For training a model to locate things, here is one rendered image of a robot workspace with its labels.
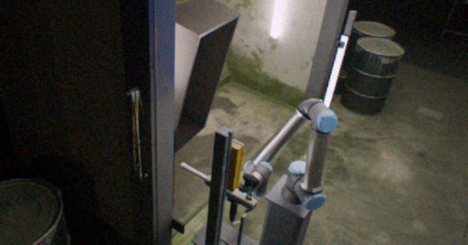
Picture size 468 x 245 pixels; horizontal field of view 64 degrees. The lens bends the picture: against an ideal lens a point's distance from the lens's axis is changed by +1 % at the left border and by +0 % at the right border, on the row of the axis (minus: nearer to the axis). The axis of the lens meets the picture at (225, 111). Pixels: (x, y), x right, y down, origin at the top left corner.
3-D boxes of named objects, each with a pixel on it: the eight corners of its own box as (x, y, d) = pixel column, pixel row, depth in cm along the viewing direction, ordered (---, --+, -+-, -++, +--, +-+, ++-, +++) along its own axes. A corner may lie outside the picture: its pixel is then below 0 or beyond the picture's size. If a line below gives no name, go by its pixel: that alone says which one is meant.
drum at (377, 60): (341, 91, 545) (357, 33, 498) (382, 101, 531) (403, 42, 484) (336, 111, 498) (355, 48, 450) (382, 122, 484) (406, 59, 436)
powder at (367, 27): (399, 32, 526) (399, 31, 525) (384, 40, 491) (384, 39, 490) (364, 20, 555) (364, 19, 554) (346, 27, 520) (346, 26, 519)
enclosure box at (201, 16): (134, 139, 325) (156, 12, 253) (175, 109, 370) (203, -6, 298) (167, 160, 316) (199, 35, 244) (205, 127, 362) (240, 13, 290)
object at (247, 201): (252, 228, 204) (259, 197, 192) (248, 233, 201) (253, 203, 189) (183, 186, 226) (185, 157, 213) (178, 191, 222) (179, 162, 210)
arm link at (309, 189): (313, 191, 258) (330, 99, 216) (325, 210, 245) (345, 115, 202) (292, 196, 255) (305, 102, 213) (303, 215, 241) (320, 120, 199)
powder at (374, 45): (358, 36, 497) (358, 35, 496) (401, 45, 484) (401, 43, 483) (356, 50, 454) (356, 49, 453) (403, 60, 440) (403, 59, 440)
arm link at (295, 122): (308, 88, 222) (238, 167, 243) (317, 98, 212) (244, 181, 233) (320, 96, 228) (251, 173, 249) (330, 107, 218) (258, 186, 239)
